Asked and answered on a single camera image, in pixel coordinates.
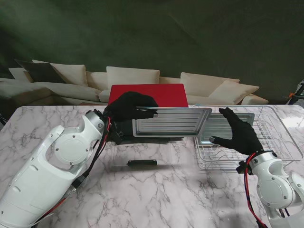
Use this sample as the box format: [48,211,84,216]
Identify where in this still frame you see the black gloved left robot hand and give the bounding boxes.
[104,92,159,123]

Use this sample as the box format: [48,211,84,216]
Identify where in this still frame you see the red black toaster oven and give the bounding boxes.
[106,83,190,144]

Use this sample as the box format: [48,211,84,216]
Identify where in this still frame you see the ribbed metal baking tray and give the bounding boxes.
[199,113,255,145]
[132,107,213,138]

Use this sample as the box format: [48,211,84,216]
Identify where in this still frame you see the glass oven door black handle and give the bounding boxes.
[104,140,174,167]

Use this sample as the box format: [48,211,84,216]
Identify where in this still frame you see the small beige sofa cushion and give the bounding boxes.
[98,89,112,103]

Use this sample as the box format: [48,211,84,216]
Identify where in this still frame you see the beige sofa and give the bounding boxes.
[0,58,270,106]

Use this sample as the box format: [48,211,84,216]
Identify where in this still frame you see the long beige sofa cushion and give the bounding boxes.
[32,81,100,103]

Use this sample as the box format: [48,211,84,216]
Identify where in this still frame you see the dark brown sofa cushion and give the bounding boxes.
[15,59,66,84]

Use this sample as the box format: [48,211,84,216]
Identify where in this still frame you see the black stand with orange part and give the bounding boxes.
[284,79,304,105]

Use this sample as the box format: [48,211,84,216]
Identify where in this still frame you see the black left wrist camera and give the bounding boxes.
[110,128,124,145]

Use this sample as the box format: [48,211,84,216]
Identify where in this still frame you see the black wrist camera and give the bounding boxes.
[236,161,250,173]
[110,128,124,145]

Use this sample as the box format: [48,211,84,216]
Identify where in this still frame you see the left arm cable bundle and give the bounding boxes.
[30,116,114,226]

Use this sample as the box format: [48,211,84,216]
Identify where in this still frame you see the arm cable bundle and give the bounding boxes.
[244,153,269,228]
[30,116,114,226]

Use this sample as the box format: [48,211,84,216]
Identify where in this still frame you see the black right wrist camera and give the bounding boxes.
[236,161,250,173]

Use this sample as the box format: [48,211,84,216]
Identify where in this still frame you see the white wire dish rack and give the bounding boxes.
[191,104,289,171]

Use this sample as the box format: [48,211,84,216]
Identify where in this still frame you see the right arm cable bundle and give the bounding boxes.
[244,153,269,228]

